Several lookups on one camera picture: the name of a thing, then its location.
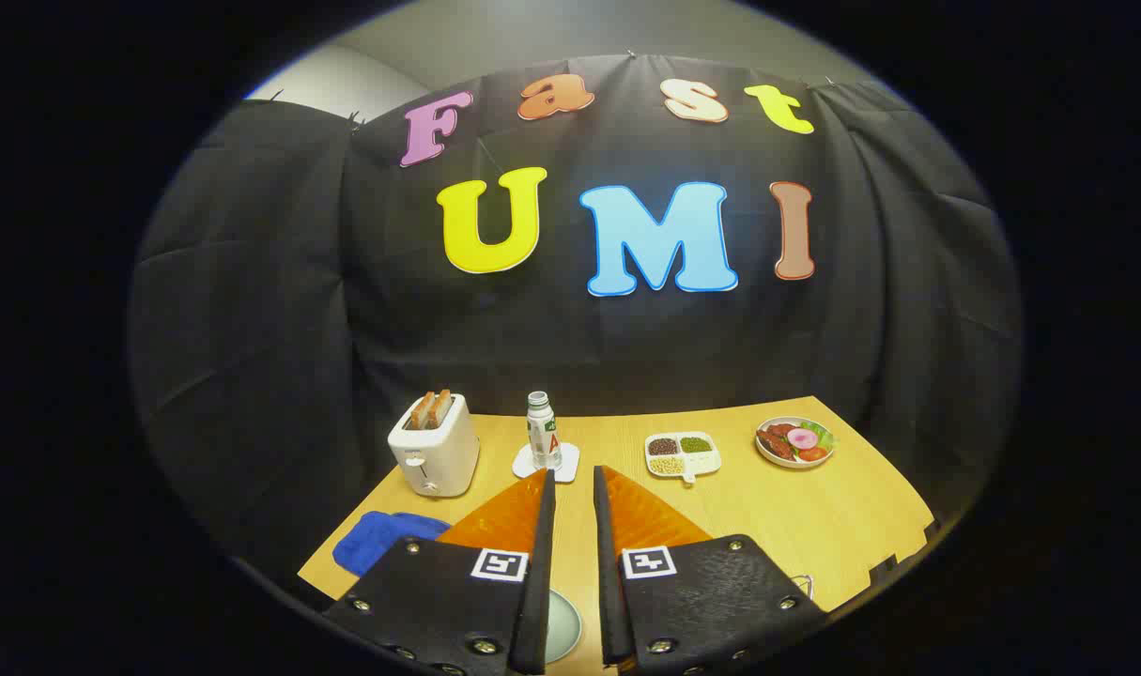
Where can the pale green plate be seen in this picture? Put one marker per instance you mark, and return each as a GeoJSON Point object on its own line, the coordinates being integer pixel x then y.
{"type": "Point", "coordinates": [561, 624]}

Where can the white divided dish of beans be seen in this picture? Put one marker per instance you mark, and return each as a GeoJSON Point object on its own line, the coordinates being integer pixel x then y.
{"type": "Point", "coordinates": [683, 455]}

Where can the brown toast slice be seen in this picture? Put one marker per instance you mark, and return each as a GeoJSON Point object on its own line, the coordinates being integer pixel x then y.
{"type": "Point", "coordinates": [441, 406]}
{"type": "Point", "coordinates": [421, 413]}

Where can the black table bracket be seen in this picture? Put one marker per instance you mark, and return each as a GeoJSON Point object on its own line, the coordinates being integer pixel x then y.
{"type": "Point", "coordinates": [929, 529]}
{"type": "Point", "coordinates": [882, 569]}

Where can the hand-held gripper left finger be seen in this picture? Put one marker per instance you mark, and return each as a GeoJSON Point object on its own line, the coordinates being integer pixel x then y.
{"type": "Point", "coordinates": [544, 563]}

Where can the blue cloth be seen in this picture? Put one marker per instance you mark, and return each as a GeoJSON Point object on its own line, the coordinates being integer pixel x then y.
{"type": "Point", "coordinates": [377, 540]}

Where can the white square coaster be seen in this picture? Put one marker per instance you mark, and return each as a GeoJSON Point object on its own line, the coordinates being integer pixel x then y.
{"type": "Point", "coordinates": [525, 464]}

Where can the white toaster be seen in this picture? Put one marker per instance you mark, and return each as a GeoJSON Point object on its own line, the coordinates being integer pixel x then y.
{"type": "Point", "coordinates": [439, 455]}

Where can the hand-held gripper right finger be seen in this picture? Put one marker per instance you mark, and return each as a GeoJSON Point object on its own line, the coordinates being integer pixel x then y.
{"type": "Point", "coordinates": [605, 563]}

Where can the clear plastic drink bottle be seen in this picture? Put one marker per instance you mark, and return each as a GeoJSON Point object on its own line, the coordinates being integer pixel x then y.
{"type": "Point", "coordinates": [543, 432]}

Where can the black backdrop cloth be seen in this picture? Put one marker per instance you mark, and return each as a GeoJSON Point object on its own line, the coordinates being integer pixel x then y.
{"type": "Point", "coordinates": [626, 329]}

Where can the white plate of food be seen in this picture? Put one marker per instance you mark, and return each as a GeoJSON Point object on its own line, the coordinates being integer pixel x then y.
{"type": "Point", "coordinates": [794, 441]}

